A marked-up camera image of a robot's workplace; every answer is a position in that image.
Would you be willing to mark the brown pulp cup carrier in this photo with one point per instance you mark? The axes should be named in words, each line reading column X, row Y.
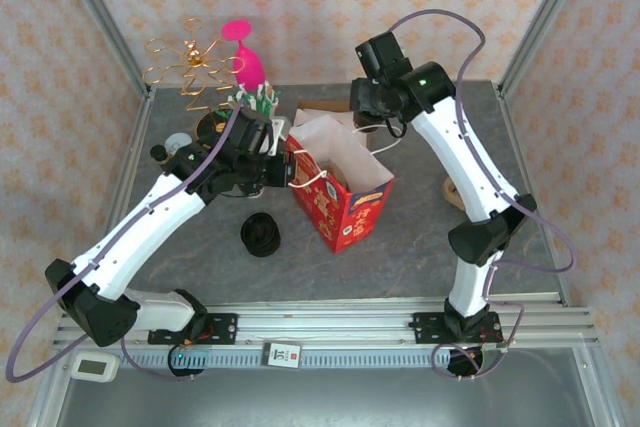
column 452, row 194

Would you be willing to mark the small dark bottle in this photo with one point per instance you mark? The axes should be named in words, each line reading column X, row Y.
column 160, row 153

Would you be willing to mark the gold tin can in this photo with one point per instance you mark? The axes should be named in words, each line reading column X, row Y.
column 177, row 141

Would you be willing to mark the aluminium frame post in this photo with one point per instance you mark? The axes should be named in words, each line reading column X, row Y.
column 545, row 12
column 100, row 12

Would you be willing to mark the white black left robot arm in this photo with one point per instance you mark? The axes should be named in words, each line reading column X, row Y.
column 140, row 232

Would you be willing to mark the aluminium table side rail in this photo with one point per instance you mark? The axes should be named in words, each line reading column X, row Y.
column 127, row 182
column 520, row 157

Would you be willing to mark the white digital thermometer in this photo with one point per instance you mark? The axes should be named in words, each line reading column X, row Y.
column 95, row 368

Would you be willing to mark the brown cardboard napkin tray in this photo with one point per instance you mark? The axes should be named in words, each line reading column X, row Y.
column 325, row 105

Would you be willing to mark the black white number card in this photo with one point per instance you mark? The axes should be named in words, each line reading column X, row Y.
column 282, row 355

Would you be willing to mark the red paper takeout bag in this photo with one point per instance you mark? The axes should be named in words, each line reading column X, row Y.
column 340, row 222

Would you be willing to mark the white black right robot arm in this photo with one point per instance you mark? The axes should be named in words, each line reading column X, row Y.
column 460, row 157

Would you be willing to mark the pink plastic wine glass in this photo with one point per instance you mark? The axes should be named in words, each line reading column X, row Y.
column 248, row 67

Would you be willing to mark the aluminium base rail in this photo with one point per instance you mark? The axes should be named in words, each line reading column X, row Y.
column 325, row 322

